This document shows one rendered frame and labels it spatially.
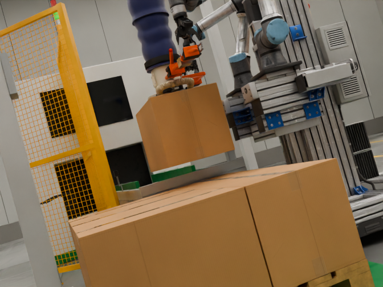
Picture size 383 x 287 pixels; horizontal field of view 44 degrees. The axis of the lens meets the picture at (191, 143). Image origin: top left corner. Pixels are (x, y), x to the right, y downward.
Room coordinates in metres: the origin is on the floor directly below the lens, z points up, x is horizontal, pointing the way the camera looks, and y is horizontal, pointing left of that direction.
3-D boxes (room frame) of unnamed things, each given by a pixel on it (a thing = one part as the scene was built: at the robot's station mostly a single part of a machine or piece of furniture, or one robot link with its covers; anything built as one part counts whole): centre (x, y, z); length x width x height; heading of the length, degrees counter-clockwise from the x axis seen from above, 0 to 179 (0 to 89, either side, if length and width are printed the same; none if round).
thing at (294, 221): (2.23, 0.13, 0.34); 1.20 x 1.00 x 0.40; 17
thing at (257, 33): (2.58, -0.55, 1.20); 0.13 x 0.12 x 0.14; 10
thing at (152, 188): (2.96, 0.04, 0.58); 0.70 x 0.03 x 0.06; 107
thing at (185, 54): (2.36, -0.11, 1.20); 0.08 x 0.07 x 0.05; 15
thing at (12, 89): (3.40, 1.13, 1.62); 0.20 x 0.05 x 0.30; 17
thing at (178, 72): (2.70, -0.03, 1.20); 0.10 x 0.08 x 0.06; 105
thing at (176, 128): (2.93, 0.04, 0.87); 0.60 x 0.40 x 0.40; 15
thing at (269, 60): (2.59, -0.55, 1.09); 0.15 x 0.15 x 0.10
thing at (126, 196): (3.98, 0.70, 0.50); 2.31 x 0.05 x 0.19; 17
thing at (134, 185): (4.33, 0.75, 0.60); 1.60 x 0.11 x 0.09; 17
